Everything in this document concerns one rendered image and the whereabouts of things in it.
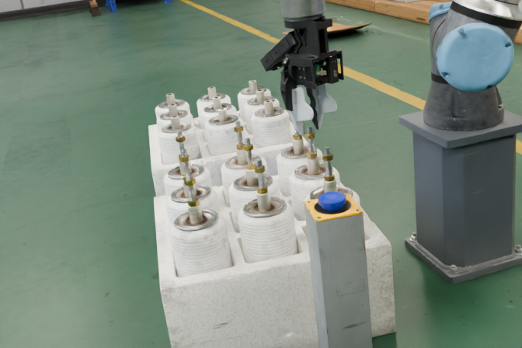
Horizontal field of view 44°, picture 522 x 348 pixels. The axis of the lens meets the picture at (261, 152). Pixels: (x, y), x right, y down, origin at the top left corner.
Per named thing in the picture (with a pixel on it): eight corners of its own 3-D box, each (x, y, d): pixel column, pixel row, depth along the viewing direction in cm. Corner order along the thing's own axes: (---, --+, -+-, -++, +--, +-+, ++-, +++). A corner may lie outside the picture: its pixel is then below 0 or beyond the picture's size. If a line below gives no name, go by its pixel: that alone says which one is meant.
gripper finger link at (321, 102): (334, 133, 118) (325, 87, 114) (312, 128, 123) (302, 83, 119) (346, 127, 120) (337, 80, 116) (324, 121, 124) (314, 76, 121)
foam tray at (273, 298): (333, 236, 152) (327, 165, 145) (396, 332, 115) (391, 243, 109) (167, 269, 146) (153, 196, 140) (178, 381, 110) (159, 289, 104)
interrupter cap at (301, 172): (292, 182, 121) (292, 179, 121) (295, 167, 128) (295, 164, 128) (333, 180, 120) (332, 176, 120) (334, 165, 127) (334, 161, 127)
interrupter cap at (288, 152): (314, 145, 139) (314, 142, 138) (320, 157, 131) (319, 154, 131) (279, 150, 138) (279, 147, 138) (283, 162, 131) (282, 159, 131)
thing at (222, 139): (248, 176, 174) (239, 112, 168) (254, 189, 165) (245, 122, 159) (212, 182, 173) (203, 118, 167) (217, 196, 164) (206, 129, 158)
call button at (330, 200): (342, 201, 96) (340, 188, 96) (350, 212, 93) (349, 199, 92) (315, 206, 96) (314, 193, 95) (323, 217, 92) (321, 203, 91)
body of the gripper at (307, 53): (313, 93, 111) (307, 22, 107) (281, 87, 117) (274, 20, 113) (346, 82, 115) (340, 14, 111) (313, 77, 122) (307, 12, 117)
